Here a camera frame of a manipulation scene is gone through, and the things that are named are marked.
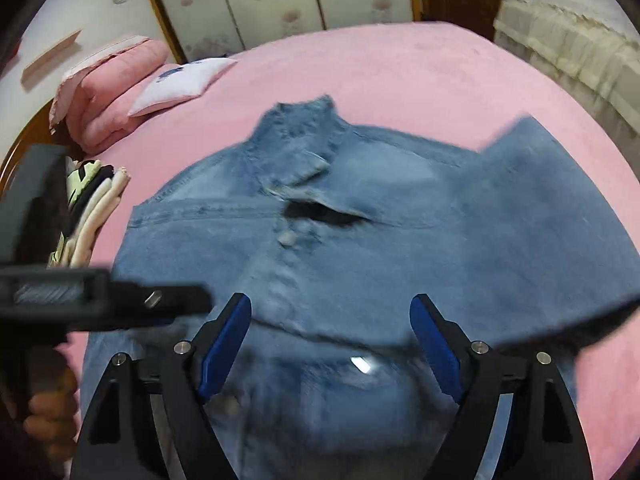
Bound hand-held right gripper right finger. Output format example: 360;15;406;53
409;293;594;480

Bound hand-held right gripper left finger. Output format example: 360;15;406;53
70;293;252;480

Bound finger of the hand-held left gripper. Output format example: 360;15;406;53
107;284;214;329

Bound blue denim jeans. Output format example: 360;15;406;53
80;95;640;480

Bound stack of folded clothes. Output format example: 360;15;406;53
47;157;132;268

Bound person's left hand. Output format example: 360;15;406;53
22;342;80;462

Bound wooden headboard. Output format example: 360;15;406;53
0;97;56;196

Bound pink folded quilt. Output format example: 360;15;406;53
49;35;173;156

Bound white printed pillow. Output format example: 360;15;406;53
127;57;238;118

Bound pink bed sheet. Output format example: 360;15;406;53
50;20;640;480

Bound floral door wardrobe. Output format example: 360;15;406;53
135;0;426;63

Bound cream lace cloth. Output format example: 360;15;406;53
492;0;640;151

